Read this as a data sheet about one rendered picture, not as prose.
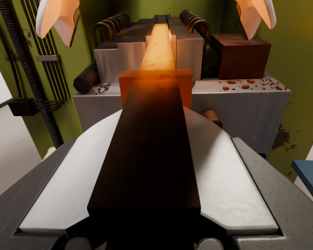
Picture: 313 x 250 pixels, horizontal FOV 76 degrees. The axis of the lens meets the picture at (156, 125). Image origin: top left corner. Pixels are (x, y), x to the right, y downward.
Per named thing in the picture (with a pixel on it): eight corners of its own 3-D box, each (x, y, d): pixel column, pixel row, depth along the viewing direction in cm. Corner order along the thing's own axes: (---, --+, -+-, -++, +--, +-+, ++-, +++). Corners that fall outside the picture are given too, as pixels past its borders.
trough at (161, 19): (176, 43, 36) (176, 34, 35) (146, 44, 36) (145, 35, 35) (169, 19, 71) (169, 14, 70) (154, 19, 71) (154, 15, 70)
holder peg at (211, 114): (221, 134, 34) (224, 120, 33) (205, 134, 34) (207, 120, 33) (216, 121, 38) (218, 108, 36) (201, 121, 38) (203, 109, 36)
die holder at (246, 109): (241, 233, 58) (292, 91, 34) (112, 232, 60) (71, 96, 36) (206, 126, 105) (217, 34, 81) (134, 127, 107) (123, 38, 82)
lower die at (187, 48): (200, 80, 40) (204, 33, 35) (100, 83, 40) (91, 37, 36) (183, 39, 75) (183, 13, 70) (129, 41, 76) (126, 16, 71)
